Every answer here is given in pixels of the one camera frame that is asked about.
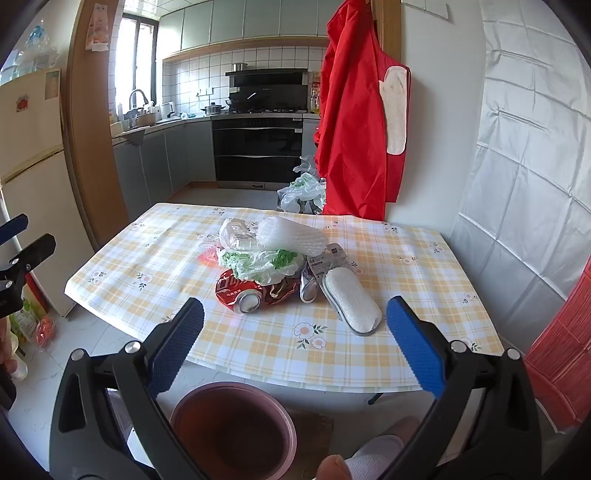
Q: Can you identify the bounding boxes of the clear plastic bottles pack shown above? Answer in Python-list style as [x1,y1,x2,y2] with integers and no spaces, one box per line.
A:
[0,21,61,84]

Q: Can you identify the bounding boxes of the black wok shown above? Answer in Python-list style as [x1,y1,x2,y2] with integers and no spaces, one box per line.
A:
[225,92,258,110]

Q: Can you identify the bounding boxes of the brown cardboard sheet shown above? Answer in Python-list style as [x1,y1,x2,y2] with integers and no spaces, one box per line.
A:
[295,408,335,457]

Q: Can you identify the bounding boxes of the person's right leg white pants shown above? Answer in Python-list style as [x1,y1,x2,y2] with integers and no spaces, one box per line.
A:
[316,415,423,480]

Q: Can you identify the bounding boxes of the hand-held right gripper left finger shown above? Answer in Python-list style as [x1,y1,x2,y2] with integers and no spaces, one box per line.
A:
[48,298,218,480]

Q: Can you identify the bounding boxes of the white sponge grey rim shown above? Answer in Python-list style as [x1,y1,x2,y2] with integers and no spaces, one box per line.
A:
[321,267,383,336]

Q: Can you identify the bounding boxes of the printed paper sheet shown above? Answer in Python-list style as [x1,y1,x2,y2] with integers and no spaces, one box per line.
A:
[85,2,109,52]

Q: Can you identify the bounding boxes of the white foam net sleeve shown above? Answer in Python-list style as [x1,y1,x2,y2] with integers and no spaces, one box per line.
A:
[255,217,328,257]

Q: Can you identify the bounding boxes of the yellow cooking oil bottle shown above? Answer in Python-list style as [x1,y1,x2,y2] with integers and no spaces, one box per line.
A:
[308,71,322,115]

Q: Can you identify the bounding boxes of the green snack packet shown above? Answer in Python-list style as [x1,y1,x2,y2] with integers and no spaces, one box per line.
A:
[9,300,40,344]

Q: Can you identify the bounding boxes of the silver packet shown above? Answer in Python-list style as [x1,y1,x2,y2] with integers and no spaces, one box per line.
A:
[300,265,324,304]

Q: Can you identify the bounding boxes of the translucent plastic bag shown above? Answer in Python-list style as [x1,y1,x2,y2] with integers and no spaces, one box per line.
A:
[293,156,320,180]

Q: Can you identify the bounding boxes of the kitchen window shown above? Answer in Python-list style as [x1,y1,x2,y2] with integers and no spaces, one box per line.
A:
[111,14,160,116]

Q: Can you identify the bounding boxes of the wooden door frame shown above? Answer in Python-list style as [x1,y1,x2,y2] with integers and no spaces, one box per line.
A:
[62,0,130,252]

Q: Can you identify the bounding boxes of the black range hood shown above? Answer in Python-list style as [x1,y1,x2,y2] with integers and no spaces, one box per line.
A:
[225,68,309,112]

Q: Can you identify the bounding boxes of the crushed red drink can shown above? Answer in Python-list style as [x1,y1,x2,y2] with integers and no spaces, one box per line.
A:
[215,269,265,315]

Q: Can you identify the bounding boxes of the white creased wall sheet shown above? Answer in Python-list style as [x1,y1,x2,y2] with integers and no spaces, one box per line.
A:
[450,0,591,333]

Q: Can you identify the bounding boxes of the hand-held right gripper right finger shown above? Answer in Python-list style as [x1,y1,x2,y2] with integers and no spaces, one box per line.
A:
[383,295,542,480]

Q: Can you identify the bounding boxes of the cream refrigerator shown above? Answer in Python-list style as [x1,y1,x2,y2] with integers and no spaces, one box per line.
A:
[0,68,95,319]

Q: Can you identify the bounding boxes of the black built-in oven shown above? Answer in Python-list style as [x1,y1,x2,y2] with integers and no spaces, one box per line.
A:
[211,113,305,183]

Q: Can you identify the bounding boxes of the person's left hand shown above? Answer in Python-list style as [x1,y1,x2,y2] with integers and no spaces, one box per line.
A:
[0,318,29,381]

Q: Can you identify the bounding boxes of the red hanging apron white patch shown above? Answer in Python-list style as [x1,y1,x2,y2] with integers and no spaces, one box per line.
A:
[314,0,411,221]

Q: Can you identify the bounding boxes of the grey upper kitchen cabinets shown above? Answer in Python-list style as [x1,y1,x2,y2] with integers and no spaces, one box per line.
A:
[157,0,345,51]

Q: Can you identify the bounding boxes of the brown plastic waste bin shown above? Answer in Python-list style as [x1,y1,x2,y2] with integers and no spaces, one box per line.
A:
[170,381,297,480]

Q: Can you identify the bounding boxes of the grey kitchen counter cabinets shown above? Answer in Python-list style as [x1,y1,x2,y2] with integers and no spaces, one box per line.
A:
[111,115,218,208]

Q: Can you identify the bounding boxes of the white green plastic bag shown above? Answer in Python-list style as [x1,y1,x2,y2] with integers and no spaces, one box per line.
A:
[218,247,309,284]
[277,173,328,215]

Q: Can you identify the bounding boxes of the red snack wrapper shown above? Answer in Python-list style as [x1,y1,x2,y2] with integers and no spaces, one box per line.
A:
[264,276,300,306]

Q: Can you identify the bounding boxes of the yellow checked floral tablecloth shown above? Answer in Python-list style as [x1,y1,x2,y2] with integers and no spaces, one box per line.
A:
[64,202,505,394]

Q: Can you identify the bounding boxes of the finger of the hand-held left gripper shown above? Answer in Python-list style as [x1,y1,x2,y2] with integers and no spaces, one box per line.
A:
[0,213,29,246]
[0,233,57,284]

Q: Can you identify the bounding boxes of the clear plastic container pink label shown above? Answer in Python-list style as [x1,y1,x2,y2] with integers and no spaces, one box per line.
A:
[218,217,260,252]

